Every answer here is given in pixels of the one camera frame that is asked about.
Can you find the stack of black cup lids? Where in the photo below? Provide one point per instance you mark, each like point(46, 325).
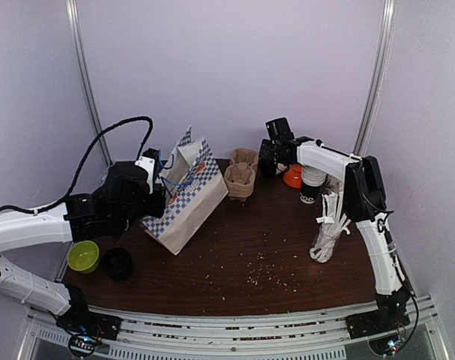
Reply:
point(118, 264)

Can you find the aluminium frame post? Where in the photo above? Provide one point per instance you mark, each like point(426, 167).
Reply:
point(76, 34)
point(380, 67)

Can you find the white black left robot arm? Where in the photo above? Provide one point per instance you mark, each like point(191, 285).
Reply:
point(130, 191)

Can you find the stack of paper cups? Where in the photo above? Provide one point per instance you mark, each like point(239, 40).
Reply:
point(312, 181)

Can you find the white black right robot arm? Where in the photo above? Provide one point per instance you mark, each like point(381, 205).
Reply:
point(363, 202)

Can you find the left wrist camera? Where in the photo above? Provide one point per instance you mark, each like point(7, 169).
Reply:
point(149, 160)

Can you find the orange bowl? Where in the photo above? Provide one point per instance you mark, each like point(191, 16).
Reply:
point(292, 177)

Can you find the beige ceramic mug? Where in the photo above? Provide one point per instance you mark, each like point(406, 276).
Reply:
point(333, 185)

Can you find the blue checkered paper bag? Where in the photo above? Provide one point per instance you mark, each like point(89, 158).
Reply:
point(194, 188)

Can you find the single white paper cup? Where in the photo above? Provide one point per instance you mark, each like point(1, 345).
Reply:
point(267, 167)

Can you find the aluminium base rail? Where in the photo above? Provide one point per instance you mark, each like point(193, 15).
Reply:
point(317, 334)

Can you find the glass of wrapped straws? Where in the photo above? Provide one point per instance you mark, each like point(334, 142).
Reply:
point(332, 223)

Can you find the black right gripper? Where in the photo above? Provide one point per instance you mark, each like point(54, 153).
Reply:
point(268, 161)

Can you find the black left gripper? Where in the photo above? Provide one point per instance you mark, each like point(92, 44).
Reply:
point(157, 208)

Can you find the brown pulp cup carrier stack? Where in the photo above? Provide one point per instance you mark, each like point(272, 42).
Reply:
point(240, 175)

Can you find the right aluminium frame post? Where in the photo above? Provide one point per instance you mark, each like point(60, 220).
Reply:
point(380, 67)

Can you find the left aluminium frame post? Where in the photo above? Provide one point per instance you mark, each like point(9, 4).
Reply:
point(76, 34)

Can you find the green bowl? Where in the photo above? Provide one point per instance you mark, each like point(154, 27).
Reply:
point(84, 257)

